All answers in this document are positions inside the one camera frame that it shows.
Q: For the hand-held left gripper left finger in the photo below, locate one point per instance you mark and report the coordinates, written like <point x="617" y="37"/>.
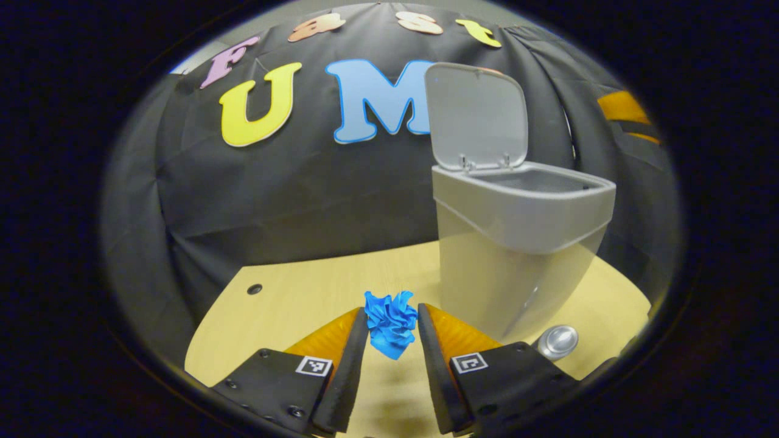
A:
<point x="344" y="383"/>

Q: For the white desktop garbage bin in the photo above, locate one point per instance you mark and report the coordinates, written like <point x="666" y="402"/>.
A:
<point x="517" y="243"/>

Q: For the blue paper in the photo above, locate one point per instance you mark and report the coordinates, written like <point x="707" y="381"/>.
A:
<point x="391" y="325"/>

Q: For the wooden desktop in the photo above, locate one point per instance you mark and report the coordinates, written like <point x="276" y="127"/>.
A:
<point x="292" y="316"/>

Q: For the silver pop can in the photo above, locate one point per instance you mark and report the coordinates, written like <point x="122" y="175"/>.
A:
<point x="557" y="342"/>

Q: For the black backdrop cloth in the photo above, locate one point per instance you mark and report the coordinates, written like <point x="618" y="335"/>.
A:
<point x="304" y="194"/>

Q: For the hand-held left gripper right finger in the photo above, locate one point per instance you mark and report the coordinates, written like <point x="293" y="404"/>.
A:
<point x="435" y="377"/>

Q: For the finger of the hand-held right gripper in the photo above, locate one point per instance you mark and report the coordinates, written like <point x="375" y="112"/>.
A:
<point x="644" y="136"/>
<point x="624" y="108"/>

